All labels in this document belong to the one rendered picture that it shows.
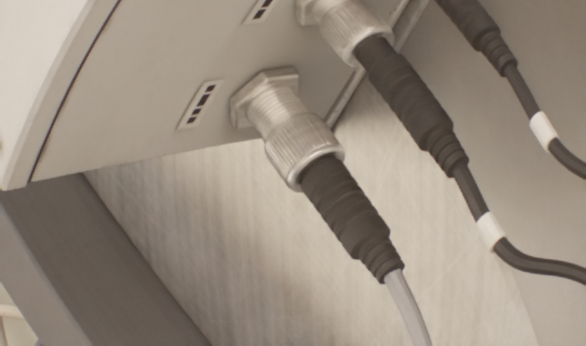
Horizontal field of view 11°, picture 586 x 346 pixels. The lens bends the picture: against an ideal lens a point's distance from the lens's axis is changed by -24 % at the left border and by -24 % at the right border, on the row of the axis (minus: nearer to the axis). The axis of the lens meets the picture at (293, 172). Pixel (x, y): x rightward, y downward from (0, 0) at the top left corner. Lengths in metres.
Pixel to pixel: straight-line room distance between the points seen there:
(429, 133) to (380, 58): 0.02
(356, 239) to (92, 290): 0.12
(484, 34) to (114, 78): 0.09
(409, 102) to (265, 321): 0.12
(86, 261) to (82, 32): 0.17
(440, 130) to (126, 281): 0.16
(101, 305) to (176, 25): 0.14
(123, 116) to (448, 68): 0.09
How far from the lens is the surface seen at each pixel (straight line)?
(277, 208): 0.91
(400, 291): 0.83
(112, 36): 0.79
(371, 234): 0.83
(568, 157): 0.77
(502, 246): 0.80
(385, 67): 0.82
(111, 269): 0.94
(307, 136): 0.84
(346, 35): 0.82
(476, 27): 0.79
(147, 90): 0.83
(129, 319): 0.93
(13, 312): 5.74
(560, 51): 0.82
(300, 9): 0.83
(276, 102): 0.85
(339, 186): 0.84
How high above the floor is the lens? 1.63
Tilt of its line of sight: 8 degrees down
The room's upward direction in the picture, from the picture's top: 3 degrees counter-clockwise
